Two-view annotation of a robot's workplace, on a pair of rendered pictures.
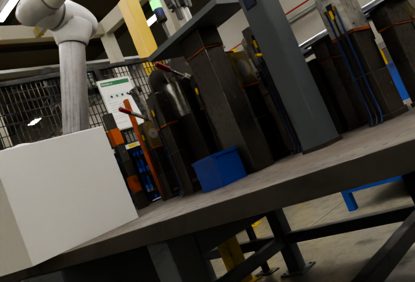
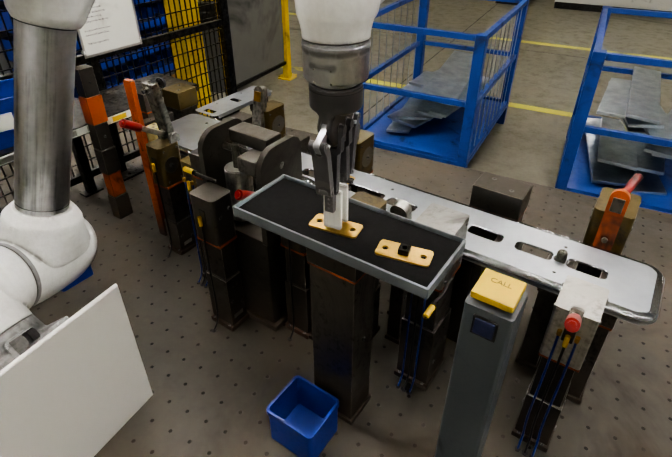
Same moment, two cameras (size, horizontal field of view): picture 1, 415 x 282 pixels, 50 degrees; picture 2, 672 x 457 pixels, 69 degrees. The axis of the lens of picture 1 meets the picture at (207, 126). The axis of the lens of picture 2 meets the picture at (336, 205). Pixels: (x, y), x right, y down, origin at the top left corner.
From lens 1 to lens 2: 1.11 m
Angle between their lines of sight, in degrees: 41
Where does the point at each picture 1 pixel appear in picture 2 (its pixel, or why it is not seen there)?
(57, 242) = not seen: outside the picture
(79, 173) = (70, 386)
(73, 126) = (39, 200)
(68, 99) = (33, 149)
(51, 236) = not seen: outside the picture
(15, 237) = not seen: outside the picture
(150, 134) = (167, 168)
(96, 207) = (94, 420)
